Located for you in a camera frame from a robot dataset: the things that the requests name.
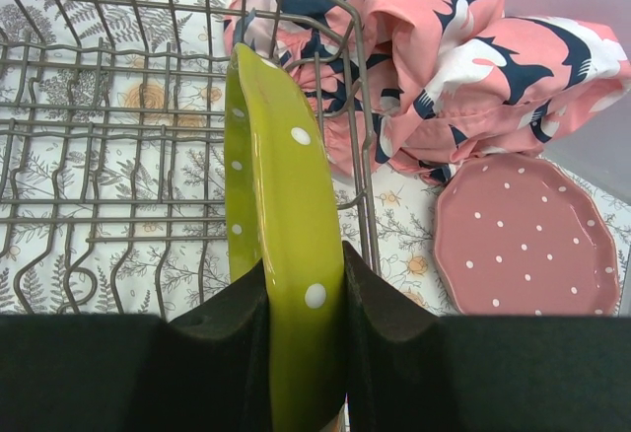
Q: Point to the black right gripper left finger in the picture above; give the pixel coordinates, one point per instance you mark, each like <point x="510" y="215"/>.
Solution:
<point x="204" y="371"/>

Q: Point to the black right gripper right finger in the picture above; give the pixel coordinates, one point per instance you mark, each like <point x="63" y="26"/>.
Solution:
<point x="410" y="370"/>

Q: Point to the green polka dot plate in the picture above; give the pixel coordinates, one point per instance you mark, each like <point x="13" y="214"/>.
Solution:
<point x="281" y="213"/>

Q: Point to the pink polka dot plate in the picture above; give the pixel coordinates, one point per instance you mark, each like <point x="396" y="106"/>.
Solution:
<point x="515" y="236"/>

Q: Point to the floral patterned table mat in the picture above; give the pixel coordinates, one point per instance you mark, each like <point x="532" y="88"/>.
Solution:
<point x="412" y="129"/>

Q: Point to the pink navy patterned cloth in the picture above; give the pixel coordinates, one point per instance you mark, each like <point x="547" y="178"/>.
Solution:
<point x="438" y="81"/>

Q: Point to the grey wire dish rack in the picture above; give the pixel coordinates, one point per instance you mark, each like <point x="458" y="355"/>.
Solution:
<point x="112" y="157"/>

